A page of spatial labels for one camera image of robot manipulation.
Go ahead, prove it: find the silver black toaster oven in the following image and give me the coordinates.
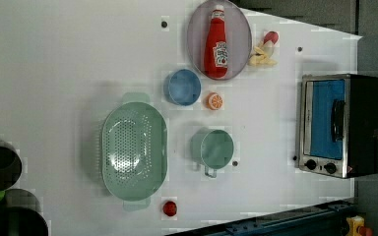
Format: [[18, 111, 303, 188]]
[[298, 74, 378, 179]]

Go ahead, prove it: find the orange slice toy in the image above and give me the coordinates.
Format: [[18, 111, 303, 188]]
[[206, 92, 223, 110]]

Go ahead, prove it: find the blue round bowl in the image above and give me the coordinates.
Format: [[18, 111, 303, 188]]
[[163, 69, 202, 106]]

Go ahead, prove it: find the green metal mug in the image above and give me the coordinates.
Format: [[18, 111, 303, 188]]
[[190, 128, 234, 178]]

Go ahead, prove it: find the green perforated colander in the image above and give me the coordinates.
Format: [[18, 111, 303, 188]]
[[100, 92, 167, 211]]

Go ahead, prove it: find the red plush ketchup bottle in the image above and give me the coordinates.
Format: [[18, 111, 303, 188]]
[[204, 5, 228, 79]]

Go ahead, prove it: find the grey round plate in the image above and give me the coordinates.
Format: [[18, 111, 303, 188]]
[[186, 0, 252, 81]]

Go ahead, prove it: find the red strawberry toy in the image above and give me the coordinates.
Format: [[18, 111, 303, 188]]
[[162, 201, 177, 217]]

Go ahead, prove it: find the plush peeled banana toy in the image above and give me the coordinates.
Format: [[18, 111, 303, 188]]
[[248, 31, 279, 66]]

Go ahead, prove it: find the yellow red clamp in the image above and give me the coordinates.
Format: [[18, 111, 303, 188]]
[[346, 215, 373, 236]]

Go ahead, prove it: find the black container with green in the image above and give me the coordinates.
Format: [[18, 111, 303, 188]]
[[0, 189, 49, 236]]

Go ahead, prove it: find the blue metal frame rail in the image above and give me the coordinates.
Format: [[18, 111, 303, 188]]
[[168, 201, 356, 236]]

